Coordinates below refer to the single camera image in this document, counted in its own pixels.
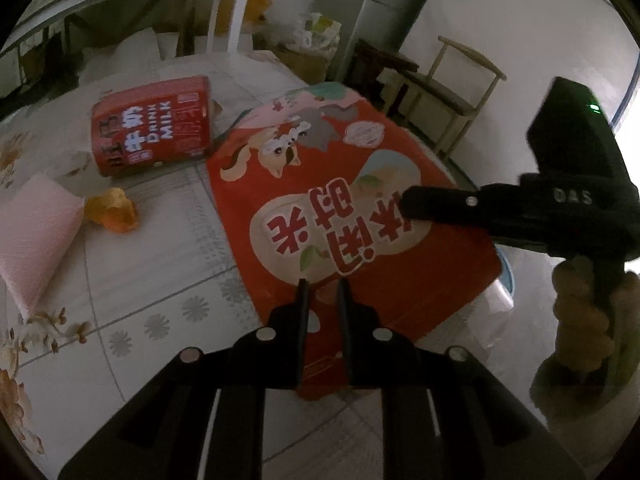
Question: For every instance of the floral tablecloth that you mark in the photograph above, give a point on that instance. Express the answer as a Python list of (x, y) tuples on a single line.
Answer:
[(143, 296)]

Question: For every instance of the pink sponge cloth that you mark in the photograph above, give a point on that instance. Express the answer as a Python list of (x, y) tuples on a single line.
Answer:
[(37, 227)]

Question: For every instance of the orange peel piece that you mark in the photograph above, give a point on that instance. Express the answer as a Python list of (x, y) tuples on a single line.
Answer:
[(113, 210)]

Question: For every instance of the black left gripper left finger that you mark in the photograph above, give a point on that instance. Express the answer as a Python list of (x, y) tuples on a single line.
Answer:
[(273, 357)]

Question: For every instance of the right hand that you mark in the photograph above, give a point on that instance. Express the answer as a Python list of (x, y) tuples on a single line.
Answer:
[(587, 336)]

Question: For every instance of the white plastic bag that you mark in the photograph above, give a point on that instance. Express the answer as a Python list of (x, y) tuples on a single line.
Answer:
[(316, 34)]

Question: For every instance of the wooden chair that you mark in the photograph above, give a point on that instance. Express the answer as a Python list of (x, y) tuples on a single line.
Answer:
[(462, 113)]

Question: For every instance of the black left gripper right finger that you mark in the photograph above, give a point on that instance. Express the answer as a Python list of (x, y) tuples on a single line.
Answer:
[(374, 356)]

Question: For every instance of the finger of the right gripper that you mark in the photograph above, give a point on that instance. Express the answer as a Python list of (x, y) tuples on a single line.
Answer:
[(440, 205)]

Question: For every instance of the blue plastic basin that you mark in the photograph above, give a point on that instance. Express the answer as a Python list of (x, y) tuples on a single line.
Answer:
[(506, 276)]

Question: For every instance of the red snack bag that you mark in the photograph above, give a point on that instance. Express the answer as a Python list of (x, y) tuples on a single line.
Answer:
[(308, 187)]

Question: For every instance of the grey refrigerator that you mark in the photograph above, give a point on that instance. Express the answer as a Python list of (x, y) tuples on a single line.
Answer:
[(365, 10)]

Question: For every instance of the orange plastic bag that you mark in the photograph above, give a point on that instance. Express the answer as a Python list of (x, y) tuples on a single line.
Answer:
[(254, 16)]

